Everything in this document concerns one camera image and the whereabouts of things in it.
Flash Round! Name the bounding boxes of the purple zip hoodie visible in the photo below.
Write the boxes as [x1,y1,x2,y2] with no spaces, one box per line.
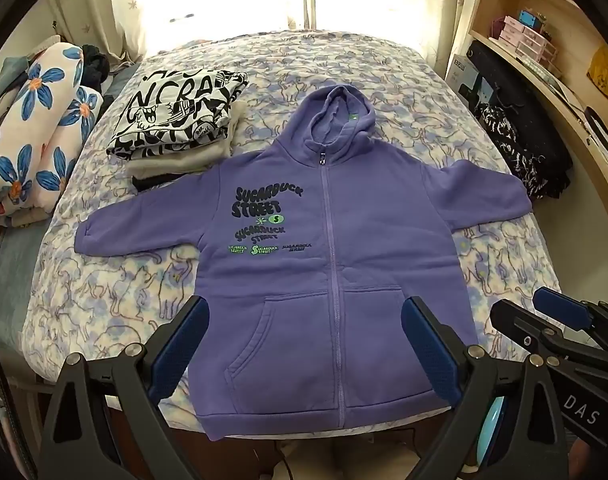
[74,86,532,440]

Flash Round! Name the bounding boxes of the black white patterned clothes pile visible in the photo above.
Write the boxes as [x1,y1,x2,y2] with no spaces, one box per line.
[474,96,573,200]

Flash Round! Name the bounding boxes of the cat print fleece blanket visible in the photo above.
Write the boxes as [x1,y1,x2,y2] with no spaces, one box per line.
[22,32,558,439]

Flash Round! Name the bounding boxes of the black instrument case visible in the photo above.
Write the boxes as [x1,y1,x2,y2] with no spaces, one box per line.
[466,39,554,120]

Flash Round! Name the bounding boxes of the black folded garment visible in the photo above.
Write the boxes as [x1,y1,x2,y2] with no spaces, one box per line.
[132,174,189,193]

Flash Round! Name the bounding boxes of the cream folded garment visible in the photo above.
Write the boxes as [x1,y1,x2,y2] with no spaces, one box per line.
[126,101,246,179]

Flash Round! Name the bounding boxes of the pink drawer organizer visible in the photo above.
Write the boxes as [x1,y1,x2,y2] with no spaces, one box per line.
[498,15,558,66]

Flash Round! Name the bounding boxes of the blue flower quilt roll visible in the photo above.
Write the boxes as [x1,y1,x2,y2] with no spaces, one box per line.
[0,42,103,228]

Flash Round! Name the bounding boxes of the black white graffiti garment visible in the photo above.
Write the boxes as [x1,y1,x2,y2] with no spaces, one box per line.
[106,68,247,160]

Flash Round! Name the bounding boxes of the wooden shelf unit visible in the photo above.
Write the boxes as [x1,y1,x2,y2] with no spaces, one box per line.
[468,0,608,215]

